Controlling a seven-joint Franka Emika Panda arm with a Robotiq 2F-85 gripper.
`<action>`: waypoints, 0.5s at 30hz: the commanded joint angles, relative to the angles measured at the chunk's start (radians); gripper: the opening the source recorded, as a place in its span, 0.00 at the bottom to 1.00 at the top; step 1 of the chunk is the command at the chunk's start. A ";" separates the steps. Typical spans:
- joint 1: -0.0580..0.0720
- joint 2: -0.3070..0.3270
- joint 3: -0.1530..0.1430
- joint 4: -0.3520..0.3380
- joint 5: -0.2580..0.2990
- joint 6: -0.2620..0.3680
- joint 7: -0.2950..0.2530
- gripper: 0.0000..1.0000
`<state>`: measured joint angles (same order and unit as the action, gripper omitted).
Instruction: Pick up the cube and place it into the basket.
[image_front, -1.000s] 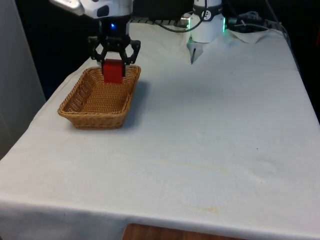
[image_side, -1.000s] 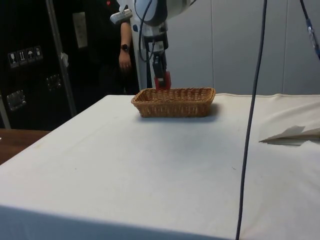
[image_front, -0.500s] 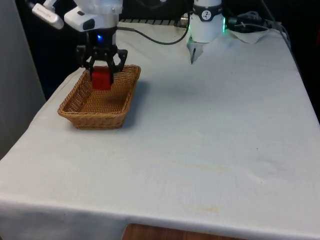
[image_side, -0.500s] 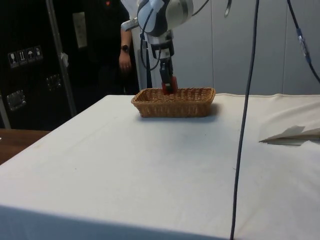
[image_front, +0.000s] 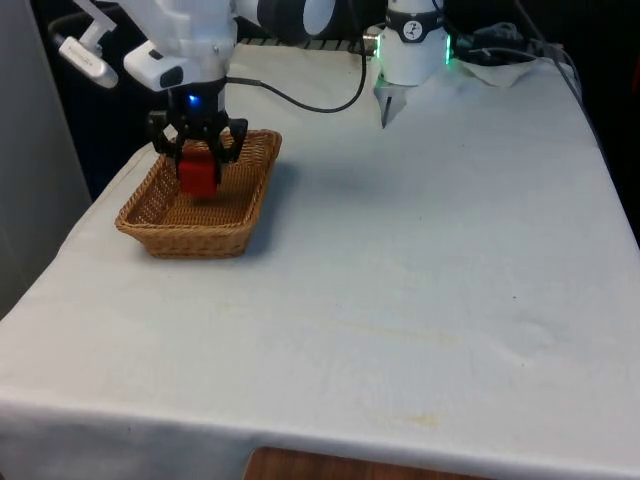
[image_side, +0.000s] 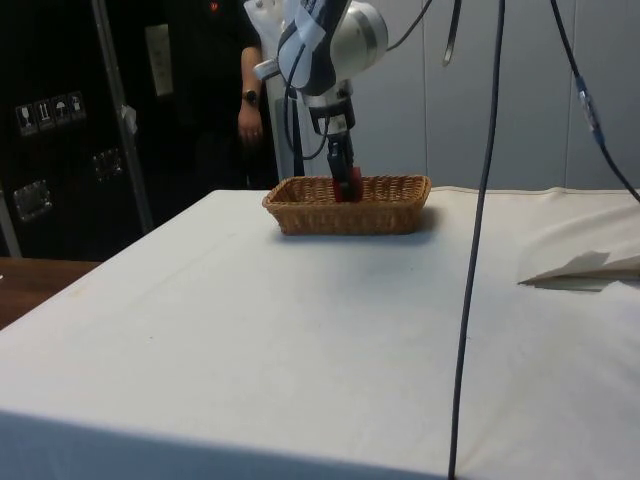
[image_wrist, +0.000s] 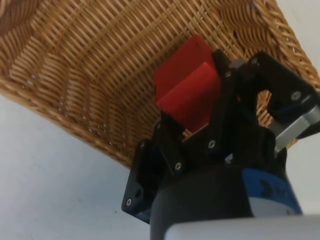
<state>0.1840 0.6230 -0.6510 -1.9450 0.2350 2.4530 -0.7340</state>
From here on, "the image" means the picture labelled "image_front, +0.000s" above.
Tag wicker basket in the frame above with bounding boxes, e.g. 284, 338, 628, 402
114, 128, 283, 260

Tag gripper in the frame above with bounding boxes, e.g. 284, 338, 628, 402
146, 78, 249, 185

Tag black cable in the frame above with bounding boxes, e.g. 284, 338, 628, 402
47, 17, 76, 49
225, 37, 372, 114
514, 0, 587, 101

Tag red cube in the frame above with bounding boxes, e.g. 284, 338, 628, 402
178, 141, 219, 199

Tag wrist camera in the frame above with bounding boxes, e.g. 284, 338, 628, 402
123, 41, 190, 93

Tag silver camera on bracket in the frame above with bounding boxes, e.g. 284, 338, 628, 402
57, 0, 120, 91

